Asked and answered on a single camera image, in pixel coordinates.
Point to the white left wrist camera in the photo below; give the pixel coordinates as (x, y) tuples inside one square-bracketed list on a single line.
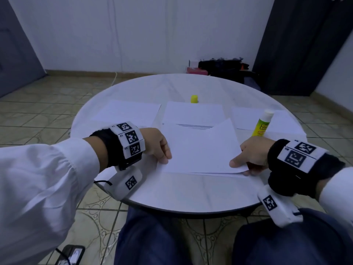
[(124, 182)]

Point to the black phone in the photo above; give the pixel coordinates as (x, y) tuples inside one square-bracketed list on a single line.
[(70, 255)]

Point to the person's left forearm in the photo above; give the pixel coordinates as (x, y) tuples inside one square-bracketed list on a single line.
[(41, 190)]

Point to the blue suitcase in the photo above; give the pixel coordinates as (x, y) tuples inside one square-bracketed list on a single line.
[(252, 84)]

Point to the pink box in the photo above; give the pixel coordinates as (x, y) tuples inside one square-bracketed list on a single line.
[(197, 70)]

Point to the black wardrobe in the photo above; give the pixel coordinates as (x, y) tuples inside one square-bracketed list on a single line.
[(306, 44)]

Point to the black left wristband with markers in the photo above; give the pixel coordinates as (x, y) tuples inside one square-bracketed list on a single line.
[(118, 143)]

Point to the black right wristband with markers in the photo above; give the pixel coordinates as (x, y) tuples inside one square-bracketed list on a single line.
[(300, 168)]

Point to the person's left hand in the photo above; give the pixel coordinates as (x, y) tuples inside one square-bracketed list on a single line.
[(155, 141)]

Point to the single white paper sheet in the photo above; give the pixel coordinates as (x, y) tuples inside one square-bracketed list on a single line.
[(193, 113), (201, 149)]

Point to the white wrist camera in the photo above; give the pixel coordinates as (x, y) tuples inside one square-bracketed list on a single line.
[(278, 204), (124, 182)]

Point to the white paper stack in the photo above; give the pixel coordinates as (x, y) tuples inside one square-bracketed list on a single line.
[(281, 121), (127, 112)]

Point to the person's right hand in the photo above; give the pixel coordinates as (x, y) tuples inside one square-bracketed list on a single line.
[(256, 151)]

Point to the person's right forearm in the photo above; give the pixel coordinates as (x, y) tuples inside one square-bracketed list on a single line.
[(337, 196)]

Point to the black bag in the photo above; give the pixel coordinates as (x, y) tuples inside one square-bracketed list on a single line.
[(223, 67)]

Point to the grey door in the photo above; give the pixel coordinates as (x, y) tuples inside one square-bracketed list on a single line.
[(19, 47)]

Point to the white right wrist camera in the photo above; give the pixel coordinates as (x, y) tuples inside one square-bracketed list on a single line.
[(278, 204)]

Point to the yellow glue stick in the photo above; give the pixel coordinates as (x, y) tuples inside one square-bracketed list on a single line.
[(262, 124)]

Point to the person's legs in blue jeans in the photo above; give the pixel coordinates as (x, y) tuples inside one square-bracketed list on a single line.
[(154, 240)]

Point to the black wristband with markers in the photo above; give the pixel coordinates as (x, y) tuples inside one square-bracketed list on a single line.
[(118, 143), (300, 168)]

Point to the yellow glue stick cap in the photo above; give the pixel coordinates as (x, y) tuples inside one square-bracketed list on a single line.
[(194, 98)]

